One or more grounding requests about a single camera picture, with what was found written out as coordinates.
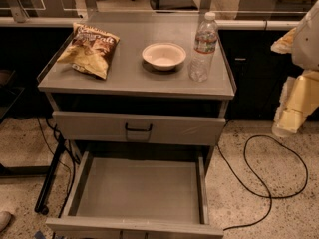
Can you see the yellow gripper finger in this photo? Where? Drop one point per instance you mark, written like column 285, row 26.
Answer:
column 284, row 44
column 298, row 100

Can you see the clear plastic water bottle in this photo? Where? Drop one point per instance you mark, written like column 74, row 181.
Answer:
column 203, row 48

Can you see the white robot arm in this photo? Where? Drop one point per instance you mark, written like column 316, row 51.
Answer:
column 305, row 48

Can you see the grey drawer cabinet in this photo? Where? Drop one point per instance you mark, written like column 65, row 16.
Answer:
column 134, row 87

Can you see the open grey middle drawer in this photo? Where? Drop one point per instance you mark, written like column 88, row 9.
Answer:
column 118, row 197

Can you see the closed grey upper drawer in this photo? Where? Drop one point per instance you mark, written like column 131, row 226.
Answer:
column 139, row 128

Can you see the white paper bowl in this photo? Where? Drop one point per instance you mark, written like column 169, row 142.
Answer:
column 164, row 56

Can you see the yellow brown chip bag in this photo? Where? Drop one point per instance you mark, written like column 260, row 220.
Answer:
column 91, row 50

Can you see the glass partition railing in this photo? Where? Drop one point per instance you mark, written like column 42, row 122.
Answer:
column 230, row 14

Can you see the white shoe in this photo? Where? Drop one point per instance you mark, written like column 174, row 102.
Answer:
column 5, row 218

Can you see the black table leg frame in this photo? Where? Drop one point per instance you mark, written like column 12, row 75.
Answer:
column 33, row 171

